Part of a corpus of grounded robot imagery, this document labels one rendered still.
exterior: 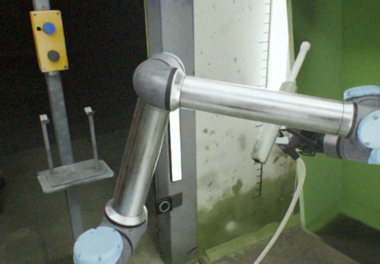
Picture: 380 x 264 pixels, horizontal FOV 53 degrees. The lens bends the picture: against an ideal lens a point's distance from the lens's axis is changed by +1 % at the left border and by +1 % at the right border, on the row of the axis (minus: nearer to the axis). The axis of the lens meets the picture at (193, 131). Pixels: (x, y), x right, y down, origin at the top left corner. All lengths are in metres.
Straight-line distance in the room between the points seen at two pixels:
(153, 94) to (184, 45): 0.97
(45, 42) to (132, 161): 0.82
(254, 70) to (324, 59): 0.53
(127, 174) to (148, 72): 0.39
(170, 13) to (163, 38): 0.12
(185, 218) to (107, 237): 1.06
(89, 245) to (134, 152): 0.32
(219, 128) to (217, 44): 0.47
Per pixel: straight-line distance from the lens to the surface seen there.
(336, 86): 1.91
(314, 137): 1.21
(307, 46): 1.45
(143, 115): 1.13
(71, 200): 2.16
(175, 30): 1.87
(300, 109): 0.93
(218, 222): 2.43
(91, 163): 2.03
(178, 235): 2.30
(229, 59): 2.06
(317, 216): 2.16
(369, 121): 0.94
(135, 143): 1.17
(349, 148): 1.15
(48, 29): 1.81
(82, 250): 1.24
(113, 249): 1.22
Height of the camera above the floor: 1.65
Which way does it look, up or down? 21 degrees down
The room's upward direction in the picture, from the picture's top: 1 degrees counter-clockwise
